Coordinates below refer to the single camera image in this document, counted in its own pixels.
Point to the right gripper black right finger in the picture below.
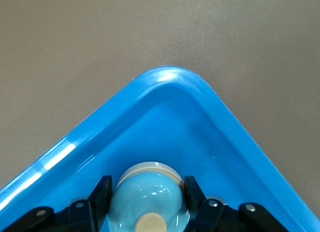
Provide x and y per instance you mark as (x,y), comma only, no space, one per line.
(220,217)

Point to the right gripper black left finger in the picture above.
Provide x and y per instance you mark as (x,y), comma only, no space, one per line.
(75,217)

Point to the blue plastic tray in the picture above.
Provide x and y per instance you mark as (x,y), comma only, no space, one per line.
(175,132)

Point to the blue desk bell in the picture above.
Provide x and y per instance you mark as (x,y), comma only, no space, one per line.
(147,197)

